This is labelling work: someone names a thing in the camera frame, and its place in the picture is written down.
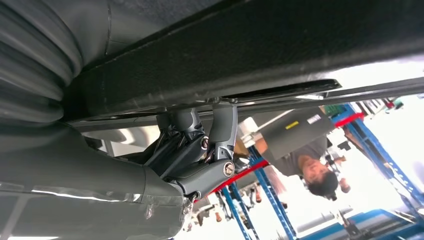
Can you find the person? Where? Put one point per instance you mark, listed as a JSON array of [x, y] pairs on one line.
[[298, 159]]

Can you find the red barrier belt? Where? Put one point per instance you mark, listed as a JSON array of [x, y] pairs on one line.
[[245, 172]]

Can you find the blue metal shelf rack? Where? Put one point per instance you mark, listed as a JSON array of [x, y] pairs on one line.
[[273, 198]]

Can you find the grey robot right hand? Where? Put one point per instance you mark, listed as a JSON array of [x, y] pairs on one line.
[[82, 175]]

